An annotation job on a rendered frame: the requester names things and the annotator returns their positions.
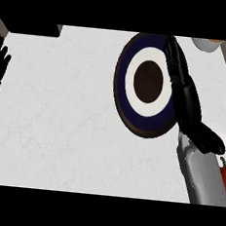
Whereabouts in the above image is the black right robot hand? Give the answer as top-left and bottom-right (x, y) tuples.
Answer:
(155, 35), (226, 157)

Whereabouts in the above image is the navy and white plate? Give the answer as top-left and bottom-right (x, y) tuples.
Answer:
(108, 30), (187, 141)

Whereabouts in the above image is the white bowl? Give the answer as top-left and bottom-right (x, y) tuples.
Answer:
(189, 37), (224, 55)

